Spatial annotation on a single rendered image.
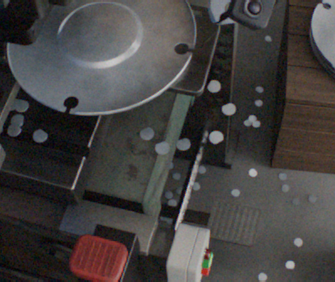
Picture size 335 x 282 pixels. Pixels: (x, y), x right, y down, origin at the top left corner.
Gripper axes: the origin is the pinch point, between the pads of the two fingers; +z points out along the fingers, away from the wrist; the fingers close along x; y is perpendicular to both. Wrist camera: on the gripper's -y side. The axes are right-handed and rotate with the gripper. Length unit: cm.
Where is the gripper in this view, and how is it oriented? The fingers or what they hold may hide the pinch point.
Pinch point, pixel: (218, 21)
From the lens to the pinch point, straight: 83.4
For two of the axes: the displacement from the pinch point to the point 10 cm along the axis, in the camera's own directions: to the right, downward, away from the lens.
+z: -3.0, 4.2, 8.6
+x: -9.2, -3.6, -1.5
